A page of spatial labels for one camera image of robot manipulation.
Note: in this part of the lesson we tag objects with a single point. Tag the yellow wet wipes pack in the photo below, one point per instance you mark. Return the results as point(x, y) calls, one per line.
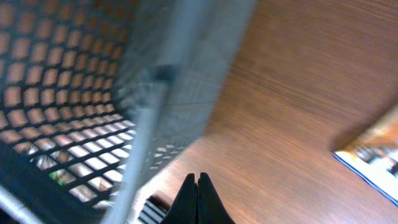
point(373, 155)

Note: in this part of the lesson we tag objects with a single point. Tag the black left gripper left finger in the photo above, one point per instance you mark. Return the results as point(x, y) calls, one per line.
point(184, 208)

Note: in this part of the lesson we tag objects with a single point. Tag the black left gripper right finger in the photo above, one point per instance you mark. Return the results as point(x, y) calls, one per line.
point(210, 209)

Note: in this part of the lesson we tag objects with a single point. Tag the grey plastic mesh basket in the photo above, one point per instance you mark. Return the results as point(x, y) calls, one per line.
point(97, 97)

